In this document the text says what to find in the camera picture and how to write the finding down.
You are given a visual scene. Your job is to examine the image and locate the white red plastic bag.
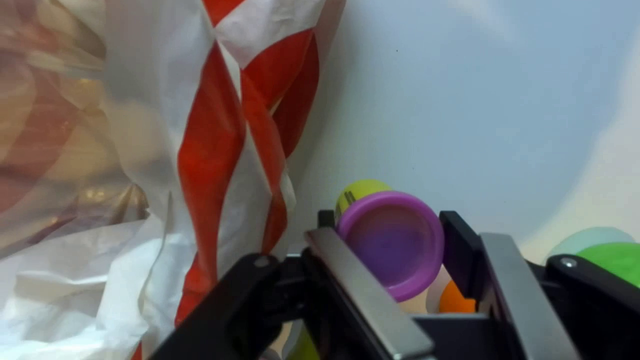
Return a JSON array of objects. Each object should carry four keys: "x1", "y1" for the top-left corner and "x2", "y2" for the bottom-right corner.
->
[{"x1": 0, "y1": 0, "x2": 349, "y2": 360}]

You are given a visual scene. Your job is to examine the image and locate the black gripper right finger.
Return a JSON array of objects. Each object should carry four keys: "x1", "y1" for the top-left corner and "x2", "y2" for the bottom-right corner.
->
[{"x1": 438, "y1": 209, "x2": 640, "y2": 360}]

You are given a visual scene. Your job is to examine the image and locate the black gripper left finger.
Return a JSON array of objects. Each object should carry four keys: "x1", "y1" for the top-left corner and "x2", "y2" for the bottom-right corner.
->
[{"x1": 150, "y1": 209, "x2": 437, "y2": 360}]

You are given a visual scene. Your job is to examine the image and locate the bright green toy apple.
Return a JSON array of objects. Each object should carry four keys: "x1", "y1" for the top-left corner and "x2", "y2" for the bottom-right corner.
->
[{"x1": 546, "y1": 226, "x2": 640, "y2": 287}]

